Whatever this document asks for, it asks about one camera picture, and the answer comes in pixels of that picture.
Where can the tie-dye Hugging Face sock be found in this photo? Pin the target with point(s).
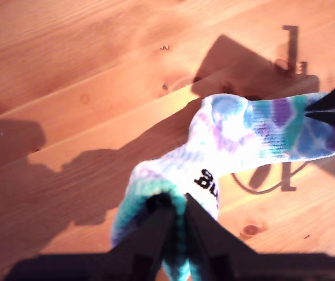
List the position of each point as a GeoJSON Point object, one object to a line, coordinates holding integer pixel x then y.
{"type": "Point", "coordinates": [228, 140]}

